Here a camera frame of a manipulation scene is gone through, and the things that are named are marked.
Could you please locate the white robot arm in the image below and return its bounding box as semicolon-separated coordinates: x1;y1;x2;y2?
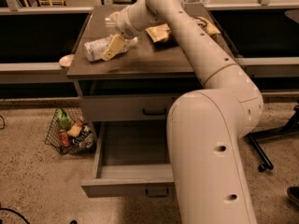
113;0;263;224

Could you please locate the round tan disc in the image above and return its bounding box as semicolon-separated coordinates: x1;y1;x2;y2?
59;54;74;67

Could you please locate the black wheeled stand base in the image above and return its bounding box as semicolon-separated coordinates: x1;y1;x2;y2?
247;104;299;173

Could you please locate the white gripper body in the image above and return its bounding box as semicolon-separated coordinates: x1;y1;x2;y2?
108;7;137;39

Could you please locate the green snack bag in basket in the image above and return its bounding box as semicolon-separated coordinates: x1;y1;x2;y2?
54;108;72;131

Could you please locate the brown chip bag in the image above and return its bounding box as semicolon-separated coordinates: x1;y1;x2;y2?
146;16;221;46

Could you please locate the grey drawer cabinet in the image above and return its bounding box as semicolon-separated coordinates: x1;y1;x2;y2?
65;3;243;199

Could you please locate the open grey drawer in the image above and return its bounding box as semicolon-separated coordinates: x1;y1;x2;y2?
81;119;174;198

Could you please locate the clear plastic water bottle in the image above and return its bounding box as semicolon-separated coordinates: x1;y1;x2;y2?
83;35;138;62

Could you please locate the black wire basket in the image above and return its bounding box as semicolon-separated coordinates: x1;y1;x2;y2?
45;107;96;155

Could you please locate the closed grey drawer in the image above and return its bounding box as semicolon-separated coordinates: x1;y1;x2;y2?
78;93;178;121

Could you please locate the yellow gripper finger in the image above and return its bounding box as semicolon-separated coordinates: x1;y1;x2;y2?
102;34;125;61

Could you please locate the yellow item in basket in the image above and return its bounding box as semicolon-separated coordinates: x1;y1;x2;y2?
67;124;81;137

